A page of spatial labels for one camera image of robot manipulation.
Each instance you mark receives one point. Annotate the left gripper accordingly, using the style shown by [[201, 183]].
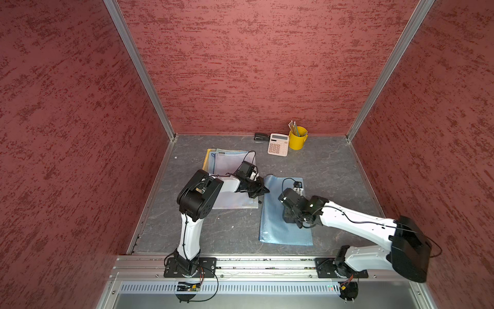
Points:
[[260, 190]]

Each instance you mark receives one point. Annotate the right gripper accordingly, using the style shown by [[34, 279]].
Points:
[[286, 214]]

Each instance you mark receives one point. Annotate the blue mesh document bag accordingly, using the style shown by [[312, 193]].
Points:
[[273, 228], [222, 161]]

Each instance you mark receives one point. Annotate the clear white mesh document bag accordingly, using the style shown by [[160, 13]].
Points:
[[228, 201]]

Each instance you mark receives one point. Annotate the yellow mesh document bag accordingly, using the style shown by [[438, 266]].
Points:
[[206, 158]]

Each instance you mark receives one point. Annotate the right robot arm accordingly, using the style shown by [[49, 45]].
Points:
[[397, 245]]

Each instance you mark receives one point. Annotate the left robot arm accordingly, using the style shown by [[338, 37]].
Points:
[[196, 200]]

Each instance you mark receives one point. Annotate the pink calculator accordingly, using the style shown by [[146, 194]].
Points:
[[278, 145]]

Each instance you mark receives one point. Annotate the black stapler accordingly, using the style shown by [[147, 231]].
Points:
[[261, 137]]

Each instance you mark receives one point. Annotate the yellow mug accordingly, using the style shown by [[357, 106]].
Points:
[[298, 139]]

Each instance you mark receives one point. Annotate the pencils in mug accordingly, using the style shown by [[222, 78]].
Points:
[[294, 128]]

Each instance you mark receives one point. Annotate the right black connector box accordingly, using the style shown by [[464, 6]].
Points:
[[349, 289]]

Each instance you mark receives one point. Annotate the perforated metal strip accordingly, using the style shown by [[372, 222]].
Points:
[[208, 288]]

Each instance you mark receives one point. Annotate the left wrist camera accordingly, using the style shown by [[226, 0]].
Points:
[[246, 171]]

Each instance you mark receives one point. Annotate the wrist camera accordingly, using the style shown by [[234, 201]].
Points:
[[246, 171], [298, 187]]

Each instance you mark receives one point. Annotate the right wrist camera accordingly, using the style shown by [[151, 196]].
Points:
[[298, 187]]

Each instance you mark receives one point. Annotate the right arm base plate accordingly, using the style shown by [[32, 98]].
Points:
[[327, 268]]

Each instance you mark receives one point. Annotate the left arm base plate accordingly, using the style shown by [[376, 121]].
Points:
[[179, 268]]

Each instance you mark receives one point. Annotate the left circuit board with cables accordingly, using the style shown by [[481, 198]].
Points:
[[189, 287]]

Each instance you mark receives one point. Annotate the aluminium front rail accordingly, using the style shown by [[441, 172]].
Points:
[[229, 268]]

